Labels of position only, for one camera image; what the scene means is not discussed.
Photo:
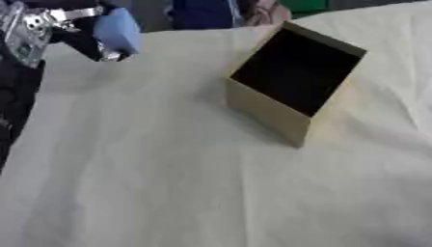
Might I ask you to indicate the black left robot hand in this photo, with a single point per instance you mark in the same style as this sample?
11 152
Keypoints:
81 35

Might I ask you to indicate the light blue block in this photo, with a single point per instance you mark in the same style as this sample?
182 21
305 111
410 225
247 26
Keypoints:
118 30

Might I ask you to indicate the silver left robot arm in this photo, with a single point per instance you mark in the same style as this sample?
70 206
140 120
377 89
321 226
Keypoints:
25 38

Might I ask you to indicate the tan cardboard box black inside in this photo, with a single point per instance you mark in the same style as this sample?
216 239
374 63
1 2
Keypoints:
295 72

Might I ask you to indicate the person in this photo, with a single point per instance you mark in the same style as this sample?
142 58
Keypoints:
202 13

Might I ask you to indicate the person's hand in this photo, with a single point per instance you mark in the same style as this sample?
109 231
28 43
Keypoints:
269 13

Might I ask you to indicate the green object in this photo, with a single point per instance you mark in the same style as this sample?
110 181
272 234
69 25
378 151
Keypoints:
304 6

